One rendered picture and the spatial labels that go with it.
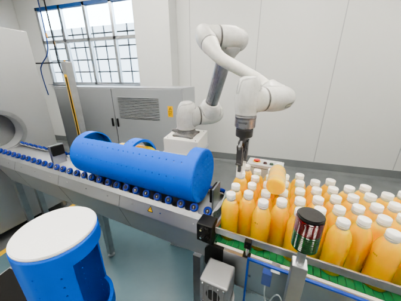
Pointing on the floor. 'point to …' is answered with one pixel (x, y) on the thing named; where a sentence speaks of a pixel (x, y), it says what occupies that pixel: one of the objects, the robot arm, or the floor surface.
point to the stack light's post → (295, 280)
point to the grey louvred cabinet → (125, 111)
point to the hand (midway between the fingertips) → (240, 169)
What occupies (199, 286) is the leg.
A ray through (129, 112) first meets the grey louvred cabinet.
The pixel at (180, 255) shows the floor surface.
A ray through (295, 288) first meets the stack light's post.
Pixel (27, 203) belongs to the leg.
